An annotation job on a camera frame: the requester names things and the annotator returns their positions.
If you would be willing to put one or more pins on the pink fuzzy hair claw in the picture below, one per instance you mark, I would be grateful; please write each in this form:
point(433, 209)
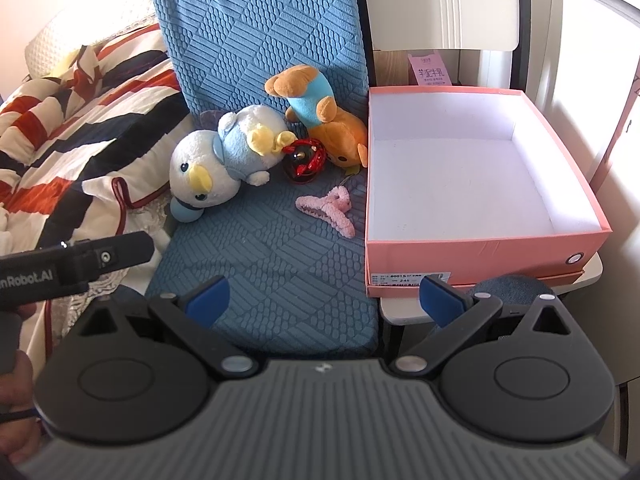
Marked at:
point(340, 220)

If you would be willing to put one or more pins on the white blue penguin plush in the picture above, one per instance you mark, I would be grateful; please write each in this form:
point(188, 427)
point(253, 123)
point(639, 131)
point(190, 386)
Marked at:
point(200, 170)

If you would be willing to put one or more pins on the pink printed carton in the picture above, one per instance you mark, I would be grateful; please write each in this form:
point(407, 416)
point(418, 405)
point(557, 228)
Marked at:
point(430, 70)

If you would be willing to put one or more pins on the orange bear plush blue shirt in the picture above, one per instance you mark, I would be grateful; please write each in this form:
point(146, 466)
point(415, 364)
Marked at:
point(340, 135)

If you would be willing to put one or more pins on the blue textured chair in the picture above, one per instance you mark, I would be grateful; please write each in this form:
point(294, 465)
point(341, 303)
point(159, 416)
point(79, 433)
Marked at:
point(260, 35)

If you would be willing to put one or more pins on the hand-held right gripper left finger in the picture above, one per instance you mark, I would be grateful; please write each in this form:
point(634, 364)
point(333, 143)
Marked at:
point(207, 299)

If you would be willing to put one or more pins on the person's left hand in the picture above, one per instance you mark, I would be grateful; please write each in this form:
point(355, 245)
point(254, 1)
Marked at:
point(20, 390)

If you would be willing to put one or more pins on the red black round ornament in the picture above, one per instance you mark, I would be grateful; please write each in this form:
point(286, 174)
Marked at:
point(302, 165)

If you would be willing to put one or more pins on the pink cardboard shoe box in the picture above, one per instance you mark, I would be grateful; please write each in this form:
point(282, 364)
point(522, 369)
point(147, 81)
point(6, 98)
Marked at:
point(450, 255)

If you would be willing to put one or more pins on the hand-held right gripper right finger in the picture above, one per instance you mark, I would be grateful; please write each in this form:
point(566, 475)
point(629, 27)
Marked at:
point(440, 302)

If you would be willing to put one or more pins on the white lace cloth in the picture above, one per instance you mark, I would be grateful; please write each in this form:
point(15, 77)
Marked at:
point(145, 210)

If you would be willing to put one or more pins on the white cabinet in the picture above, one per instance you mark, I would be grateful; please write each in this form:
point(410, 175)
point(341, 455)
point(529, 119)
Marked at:
point(440, 0)

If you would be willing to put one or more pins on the white textured pillow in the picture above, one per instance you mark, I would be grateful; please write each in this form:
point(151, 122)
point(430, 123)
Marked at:
point(55, 40)

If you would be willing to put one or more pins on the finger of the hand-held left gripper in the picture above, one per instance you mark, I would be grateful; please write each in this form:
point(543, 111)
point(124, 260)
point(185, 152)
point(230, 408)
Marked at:
point(125, 252)

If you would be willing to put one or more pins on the red navy striped blanket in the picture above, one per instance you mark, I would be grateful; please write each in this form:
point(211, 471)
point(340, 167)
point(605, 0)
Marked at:
point(75, 125)

